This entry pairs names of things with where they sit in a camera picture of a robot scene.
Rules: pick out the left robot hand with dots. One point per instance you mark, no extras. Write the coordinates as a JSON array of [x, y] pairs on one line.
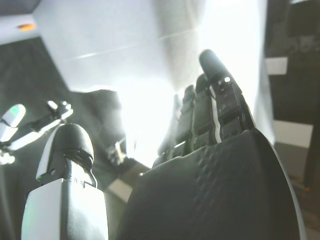
[[200, 195]]

